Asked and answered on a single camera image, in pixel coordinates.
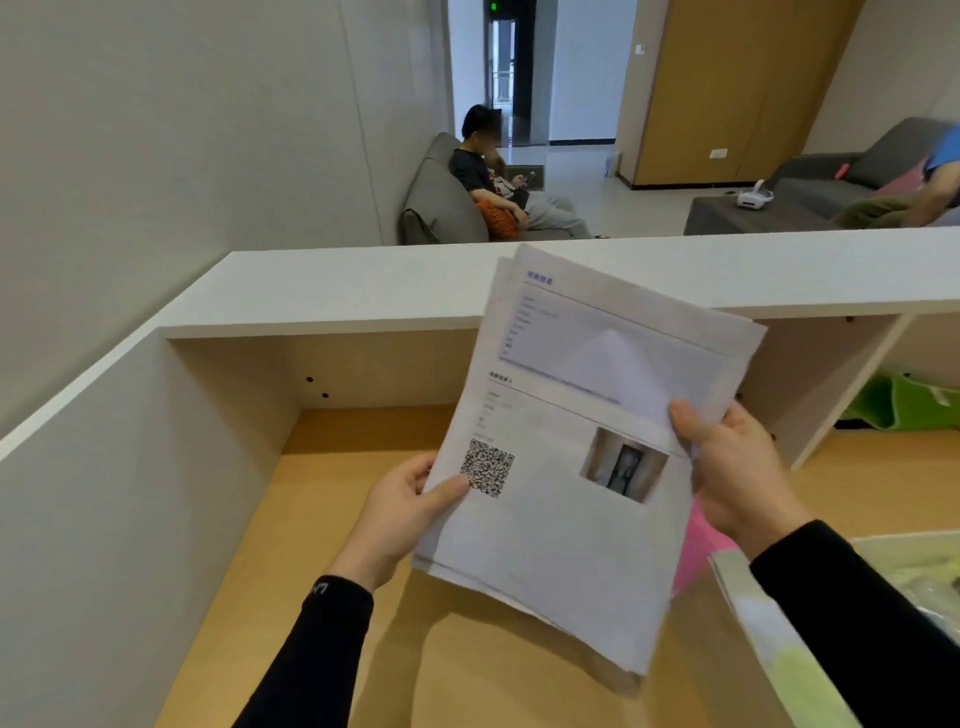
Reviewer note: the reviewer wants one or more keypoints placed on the person's right hand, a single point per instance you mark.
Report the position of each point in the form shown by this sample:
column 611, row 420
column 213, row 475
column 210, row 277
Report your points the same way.
column 739, row 484

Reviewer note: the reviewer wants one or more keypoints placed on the person's left hand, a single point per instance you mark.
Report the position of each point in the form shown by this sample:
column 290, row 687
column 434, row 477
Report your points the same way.
column 386, row 525

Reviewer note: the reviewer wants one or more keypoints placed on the person's left thumb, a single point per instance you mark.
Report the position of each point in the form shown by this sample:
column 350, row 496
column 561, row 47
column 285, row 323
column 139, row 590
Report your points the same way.
column 446, row 493

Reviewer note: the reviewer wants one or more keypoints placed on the person's right thumb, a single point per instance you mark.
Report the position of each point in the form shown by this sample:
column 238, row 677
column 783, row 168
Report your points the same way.
column 688, row 431

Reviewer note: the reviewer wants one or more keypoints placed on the printed white paper sheets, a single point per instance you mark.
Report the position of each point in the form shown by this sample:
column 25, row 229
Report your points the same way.
column 570, row 555

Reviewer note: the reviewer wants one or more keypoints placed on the person's right forearm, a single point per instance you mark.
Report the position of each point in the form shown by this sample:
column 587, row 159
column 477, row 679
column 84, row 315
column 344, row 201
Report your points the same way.
column 870, row 637

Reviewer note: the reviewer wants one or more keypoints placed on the person's left forearm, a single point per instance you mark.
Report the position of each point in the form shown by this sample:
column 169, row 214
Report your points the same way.
column 319, row 660

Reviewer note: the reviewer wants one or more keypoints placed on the pink folder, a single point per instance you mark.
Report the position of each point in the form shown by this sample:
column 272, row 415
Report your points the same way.
column 697, row 547

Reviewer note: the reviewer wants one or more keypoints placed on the green bag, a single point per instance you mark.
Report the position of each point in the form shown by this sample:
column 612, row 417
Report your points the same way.
column 907, row 405

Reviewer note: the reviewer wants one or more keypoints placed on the dark coffee table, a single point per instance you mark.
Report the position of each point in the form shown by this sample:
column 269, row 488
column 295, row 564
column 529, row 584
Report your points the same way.
column 750, row 219

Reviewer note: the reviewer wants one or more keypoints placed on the pale storage box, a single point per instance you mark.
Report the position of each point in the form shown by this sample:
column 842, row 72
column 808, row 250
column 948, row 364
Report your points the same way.
column 772, row 637

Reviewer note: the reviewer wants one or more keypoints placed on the white reception desk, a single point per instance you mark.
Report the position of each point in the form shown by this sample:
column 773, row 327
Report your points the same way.
column 360, row 281

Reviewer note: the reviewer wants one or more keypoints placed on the white headset device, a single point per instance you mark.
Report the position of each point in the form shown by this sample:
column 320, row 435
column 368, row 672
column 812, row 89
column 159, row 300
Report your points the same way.
column 754, row 198

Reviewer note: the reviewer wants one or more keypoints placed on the grey sofa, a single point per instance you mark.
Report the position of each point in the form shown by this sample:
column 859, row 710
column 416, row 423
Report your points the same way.
column 817, row 187
column 442, row 202

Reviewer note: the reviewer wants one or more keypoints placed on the orange cushion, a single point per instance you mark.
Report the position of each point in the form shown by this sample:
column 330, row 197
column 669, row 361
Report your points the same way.
column 499, row 219

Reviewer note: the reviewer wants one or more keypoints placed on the small red object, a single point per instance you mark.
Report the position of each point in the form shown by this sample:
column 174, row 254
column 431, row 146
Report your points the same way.
column 841, row 172

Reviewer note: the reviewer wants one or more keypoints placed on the pink cushion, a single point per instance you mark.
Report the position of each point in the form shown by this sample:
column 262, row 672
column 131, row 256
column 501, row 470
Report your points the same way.
column 900, row 181

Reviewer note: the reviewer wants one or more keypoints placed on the wooden wardrobe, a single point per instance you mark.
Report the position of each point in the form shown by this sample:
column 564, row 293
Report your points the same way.
column 720, row 82

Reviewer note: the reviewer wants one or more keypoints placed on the dark glass door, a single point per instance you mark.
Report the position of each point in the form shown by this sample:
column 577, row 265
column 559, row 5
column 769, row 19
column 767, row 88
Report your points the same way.
column 510, row 75

